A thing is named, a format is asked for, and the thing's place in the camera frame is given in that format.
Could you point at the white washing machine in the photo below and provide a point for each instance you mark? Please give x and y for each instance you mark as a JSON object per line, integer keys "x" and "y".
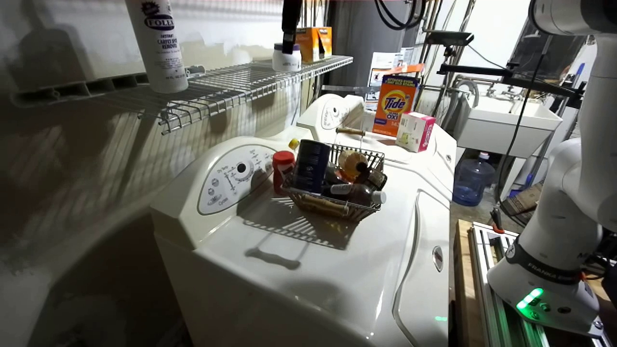
{"x": 257, "y": 289}

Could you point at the orange cardboard box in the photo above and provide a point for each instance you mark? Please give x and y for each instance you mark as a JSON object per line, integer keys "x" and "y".
{"x": 327, "y": 39}
{"x": 309, "y": 44}

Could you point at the white utility sink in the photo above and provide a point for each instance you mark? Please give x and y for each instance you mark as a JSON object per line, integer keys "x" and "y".
{"x": 508, "y": 127}

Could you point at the black metal boom bar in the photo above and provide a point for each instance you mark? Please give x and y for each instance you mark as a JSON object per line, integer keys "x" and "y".
{"x": 489, "y": 71}

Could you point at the dark blue salt canister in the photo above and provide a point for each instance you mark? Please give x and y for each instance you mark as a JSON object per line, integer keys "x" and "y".
{"x": 311, "y": 166}

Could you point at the pink and white box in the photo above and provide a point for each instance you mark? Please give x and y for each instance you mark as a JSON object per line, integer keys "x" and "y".
{"x": 417, "y": 131}

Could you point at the wooden robot platform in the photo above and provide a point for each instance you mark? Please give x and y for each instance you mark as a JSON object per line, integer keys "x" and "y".
{"x": 464, "y": 289}

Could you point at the orange Tide detergent box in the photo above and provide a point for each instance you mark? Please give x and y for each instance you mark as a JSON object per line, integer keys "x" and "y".
{"x": 396, "y": 106}

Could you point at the white spray bottle blue label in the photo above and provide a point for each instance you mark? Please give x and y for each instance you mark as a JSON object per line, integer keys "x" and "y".
{"x": 161, "y": 58}

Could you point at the grey water heater tank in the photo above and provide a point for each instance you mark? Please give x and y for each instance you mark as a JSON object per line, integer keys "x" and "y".
{"x": 360, "y": 44}

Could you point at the blue water jug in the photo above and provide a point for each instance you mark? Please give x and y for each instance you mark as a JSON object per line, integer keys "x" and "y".
{"x": 473, "y": 183}

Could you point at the dark bottle white cap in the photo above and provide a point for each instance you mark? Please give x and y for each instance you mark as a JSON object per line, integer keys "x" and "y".
{"x": 350, "y": 191}

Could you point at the yellow washer knob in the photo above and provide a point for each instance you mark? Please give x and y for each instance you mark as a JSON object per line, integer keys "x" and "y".
{"x": 296, "y": 145}

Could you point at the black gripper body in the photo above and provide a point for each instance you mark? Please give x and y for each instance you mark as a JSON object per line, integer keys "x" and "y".
{"x": 292, "y": 14}

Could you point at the red and white bottle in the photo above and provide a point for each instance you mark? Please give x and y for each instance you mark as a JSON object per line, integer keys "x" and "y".
{"x": 282, "y": 174}

